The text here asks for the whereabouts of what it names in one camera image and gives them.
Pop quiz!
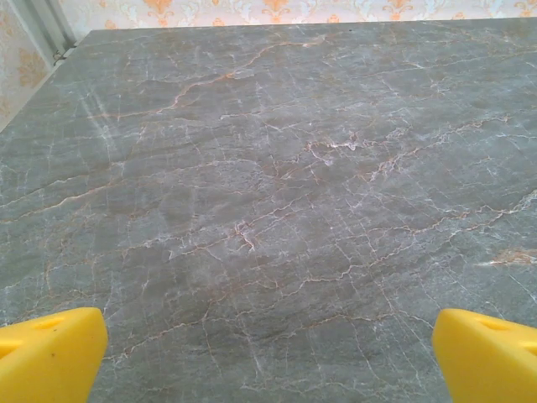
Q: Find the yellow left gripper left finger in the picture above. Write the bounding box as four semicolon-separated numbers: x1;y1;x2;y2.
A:
0;306;109;403

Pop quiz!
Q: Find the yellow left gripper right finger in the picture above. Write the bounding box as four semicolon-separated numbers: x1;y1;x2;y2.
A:
431;308;537;403

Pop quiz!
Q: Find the aluminium frame post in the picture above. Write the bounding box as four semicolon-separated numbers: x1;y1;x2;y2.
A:
12;0;79;68

